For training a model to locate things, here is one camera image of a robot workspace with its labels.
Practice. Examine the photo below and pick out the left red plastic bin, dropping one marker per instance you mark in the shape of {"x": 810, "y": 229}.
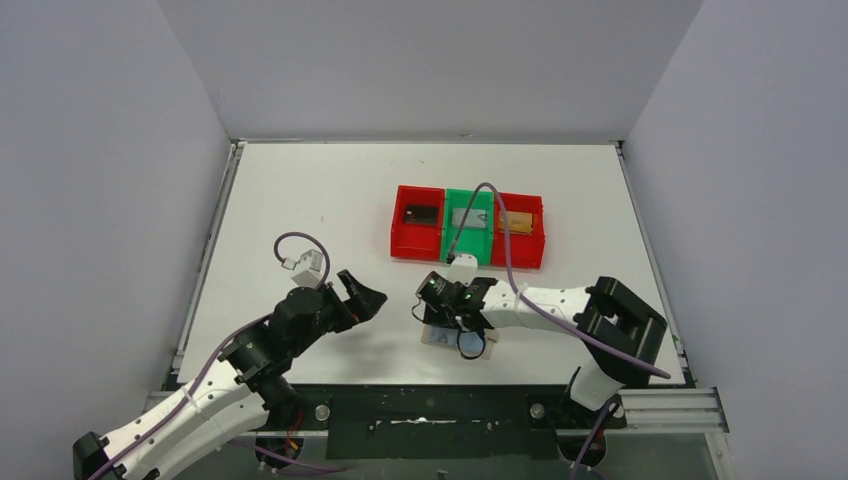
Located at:
{"x": 416, "y": 242}

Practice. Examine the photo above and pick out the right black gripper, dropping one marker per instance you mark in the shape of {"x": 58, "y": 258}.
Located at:
{"x": 437, "y": 316}

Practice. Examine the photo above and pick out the red plastic bin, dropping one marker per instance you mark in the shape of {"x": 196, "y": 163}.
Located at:
{"x": 416, "y": 242}
{"x": 527, "y": 251}

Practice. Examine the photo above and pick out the right red plastic bin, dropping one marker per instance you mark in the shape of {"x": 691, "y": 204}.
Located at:
{"x": 527, "y": 251}

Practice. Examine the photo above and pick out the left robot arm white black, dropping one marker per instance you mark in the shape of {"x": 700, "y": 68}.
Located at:
{"x": 237, "y": 390}

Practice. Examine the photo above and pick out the green plastic bin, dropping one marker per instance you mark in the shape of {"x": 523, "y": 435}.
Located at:
{"x": 476, "y": 242}

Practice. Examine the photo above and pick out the silver credit card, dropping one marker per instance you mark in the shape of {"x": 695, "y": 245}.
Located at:
{"x": 470, "y": 219}

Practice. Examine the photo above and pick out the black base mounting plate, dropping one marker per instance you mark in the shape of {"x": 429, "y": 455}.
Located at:
{"x": 358, "y": 422}

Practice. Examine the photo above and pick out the black credit card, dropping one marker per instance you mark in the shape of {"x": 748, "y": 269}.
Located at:
{"x": 427, "y": 215}

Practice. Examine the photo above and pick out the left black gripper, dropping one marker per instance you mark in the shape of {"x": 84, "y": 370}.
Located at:
{"x": 340, "y": 299}

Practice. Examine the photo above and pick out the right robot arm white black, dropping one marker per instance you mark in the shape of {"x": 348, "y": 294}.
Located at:
{"x": 622, "y": 333}

